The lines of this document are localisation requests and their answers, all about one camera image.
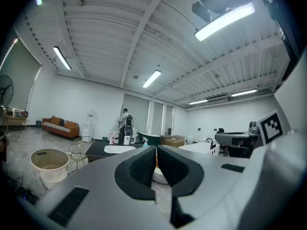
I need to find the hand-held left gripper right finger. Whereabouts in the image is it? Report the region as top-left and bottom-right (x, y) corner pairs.
(157, 145), (252, 230)

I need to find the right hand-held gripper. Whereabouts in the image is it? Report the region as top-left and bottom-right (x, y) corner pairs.
(182, 49), (307, 230)

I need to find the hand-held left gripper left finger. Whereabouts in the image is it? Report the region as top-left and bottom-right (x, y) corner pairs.
(23, 145), (174, 230)

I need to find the white bathtub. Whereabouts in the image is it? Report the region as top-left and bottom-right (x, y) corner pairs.
(178, 141), (220, 156)

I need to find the black table with white sink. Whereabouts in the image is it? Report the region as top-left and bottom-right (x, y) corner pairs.
(85, 140), (144, 163)

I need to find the cardboard box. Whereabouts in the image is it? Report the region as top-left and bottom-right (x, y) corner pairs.
(160, 135), (186, 149)

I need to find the white round bucket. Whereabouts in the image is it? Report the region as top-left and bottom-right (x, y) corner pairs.
(30, 149), (70, 190)

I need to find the grey webcam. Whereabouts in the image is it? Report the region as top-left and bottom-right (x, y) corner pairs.
(248, 121), (260, 134)

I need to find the white water dispenser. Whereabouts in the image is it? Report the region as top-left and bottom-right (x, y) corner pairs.
(83, 109), (96, 143)

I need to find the dark green bathtub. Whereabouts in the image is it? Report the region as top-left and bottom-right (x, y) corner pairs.
(137, 131), (162, 146)

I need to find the orange sofa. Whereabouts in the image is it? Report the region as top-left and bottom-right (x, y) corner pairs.
(41, 115), (80, 138)

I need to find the wooden table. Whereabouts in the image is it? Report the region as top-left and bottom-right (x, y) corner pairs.
(2, 113), (28, 133)

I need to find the black standing fan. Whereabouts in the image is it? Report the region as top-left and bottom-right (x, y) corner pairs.
(0, 74), (14, 108)

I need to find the gold wire chair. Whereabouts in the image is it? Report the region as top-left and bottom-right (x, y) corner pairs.
(67, 136), (96, 171)

